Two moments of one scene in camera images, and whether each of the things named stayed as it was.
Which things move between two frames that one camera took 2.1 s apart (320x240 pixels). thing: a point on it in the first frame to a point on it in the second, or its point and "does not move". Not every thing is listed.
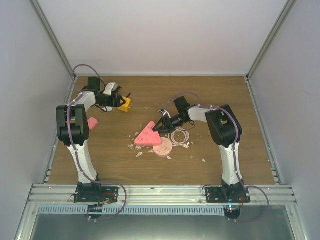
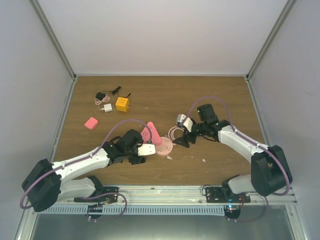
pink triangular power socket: [148, 137] does not move
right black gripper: [165, 122] to [183, 139]
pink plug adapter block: [92, 123] does not move
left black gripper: [116, 103] to [137, 160]
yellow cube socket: [125, 107] does not move
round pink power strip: [164, 149] does not move
